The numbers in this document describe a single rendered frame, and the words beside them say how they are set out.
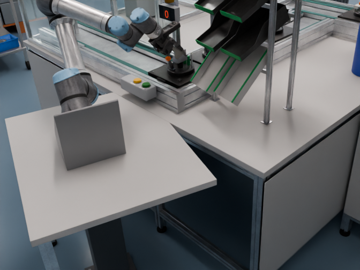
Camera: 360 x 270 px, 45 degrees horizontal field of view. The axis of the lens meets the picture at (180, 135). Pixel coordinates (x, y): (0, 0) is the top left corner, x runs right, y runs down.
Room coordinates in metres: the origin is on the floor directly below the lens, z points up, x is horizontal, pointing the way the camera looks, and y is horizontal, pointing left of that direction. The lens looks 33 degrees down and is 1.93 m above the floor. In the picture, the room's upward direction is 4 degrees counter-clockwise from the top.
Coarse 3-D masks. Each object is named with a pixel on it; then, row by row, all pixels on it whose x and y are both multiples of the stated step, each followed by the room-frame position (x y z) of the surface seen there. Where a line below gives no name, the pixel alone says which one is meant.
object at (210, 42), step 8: (216, 16) 1.92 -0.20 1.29; (216, 24) 1.92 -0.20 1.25; (224, 24) 1.91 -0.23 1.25; (232, 24) 1.80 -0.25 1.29; (208, 32) 1.89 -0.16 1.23; (216, 32) 1.88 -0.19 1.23; (224, 32) 1.85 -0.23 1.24; (232, 32) 1.80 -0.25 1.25; (200, 40) 1.87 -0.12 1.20; (208, 40) 1.85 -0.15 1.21; (216, 40) 1.82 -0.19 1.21; (224, 40) 1.78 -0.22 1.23; (208, 48) 1.78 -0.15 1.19; (216, 48) 1.76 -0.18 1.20
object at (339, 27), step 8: (280, 0) 3.17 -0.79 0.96; (288, 0) 3.19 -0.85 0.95; (304, 0) 3.17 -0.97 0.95; (312, 0) 3.14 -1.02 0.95; (320, 0) 3.10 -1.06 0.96; (328, 0) 3.09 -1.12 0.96; (288, 8) 2.97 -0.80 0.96; (304, 8) 3.08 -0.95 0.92; (312, 8) 3.07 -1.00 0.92; (320, 8) 3.05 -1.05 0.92; (328, 8) 3.01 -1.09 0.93; (336, 8) 2.96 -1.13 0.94; (344, 8) 2.93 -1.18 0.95; (352, 8) 2.91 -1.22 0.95; (304, 16) 2.91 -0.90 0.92; (312, 16) 2.87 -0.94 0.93; (320, 16) 2.82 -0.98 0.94; (328, 16) 2.79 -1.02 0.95; (336, 16) 2.87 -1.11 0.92; (328, 24) 2.65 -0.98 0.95; (336, 24) 2.68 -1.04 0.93; (344, 24) 2.64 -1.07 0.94; (352, 24) 2.60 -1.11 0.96; (328, 32) 2.66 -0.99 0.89; (336, 32) 2.67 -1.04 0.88; (344, 32) 2.63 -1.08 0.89; (352, 32) 2.59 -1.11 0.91
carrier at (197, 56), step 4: (204, 48) 2.25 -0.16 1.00; (196, 52) 2.28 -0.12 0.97; (200, 52) 2.28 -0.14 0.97; (204, 52) 2.23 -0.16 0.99; (192, 56) 2.23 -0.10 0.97; (196, 56) 2.23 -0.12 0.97; (200, 56) 2.22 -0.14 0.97; (204, 56) 2.19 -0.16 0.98; (192, 60) 2.19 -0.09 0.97; (196, 60) 2.18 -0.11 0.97; (200, 60) 2.17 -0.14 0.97; (200, 64) 2.14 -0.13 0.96
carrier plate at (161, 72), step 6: (186, 60) 2.19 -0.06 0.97; (162, 66) 2.13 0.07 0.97; (198, 66) 2.10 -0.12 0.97; (150, 72) 2.06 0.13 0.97; (156, 72) 2.06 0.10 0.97; (162, 72) 2.05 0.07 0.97; (156, 78) 2.02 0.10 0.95; (162, 78) 1.99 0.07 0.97; (168, 78) 1.98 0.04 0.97; (174, 78) 1.98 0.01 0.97; (180, 78) 1.97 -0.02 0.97; (186, 78) 1.97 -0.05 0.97; (174, 84) 1.92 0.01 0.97; (180, 84) 1.91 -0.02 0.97
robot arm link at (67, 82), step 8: (64, 72) 1.67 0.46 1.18; (72, 72) 1.68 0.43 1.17; (56, 80) 1.66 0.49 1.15; (64, 80) 1.64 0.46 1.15; (72, 80) 1.65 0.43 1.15; (80, 80) 1.68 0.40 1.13; (56, 88) 1.65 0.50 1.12; (64, 88) 1.62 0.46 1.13; (72, 88) 1.62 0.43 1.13; (80, 88) 1.64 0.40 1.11; (88, 88) 1.72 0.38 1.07; (64, 96) 1.60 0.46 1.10
